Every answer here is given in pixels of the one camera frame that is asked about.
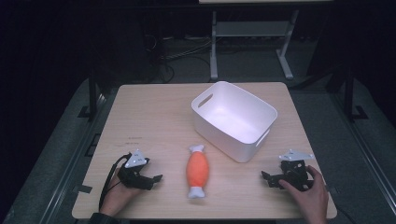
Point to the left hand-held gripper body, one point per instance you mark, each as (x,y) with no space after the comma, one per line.
(134,171)

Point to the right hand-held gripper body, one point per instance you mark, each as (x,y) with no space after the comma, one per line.
(292,172)

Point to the orange plush bone toy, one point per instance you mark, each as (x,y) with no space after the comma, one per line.
(197,171)

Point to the white plastic storage basket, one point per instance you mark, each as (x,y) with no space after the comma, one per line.
(234,120)

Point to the person's left hand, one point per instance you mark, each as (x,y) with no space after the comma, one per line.
(117,194)

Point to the person's right hand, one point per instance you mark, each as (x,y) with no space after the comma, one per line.
(309,196)

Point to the black metal stand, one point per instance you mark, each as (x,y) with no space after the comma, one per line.
(350,93)
(92,93)

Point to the white metal table frame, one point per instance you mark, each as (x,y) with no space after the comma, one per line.
(251,40)

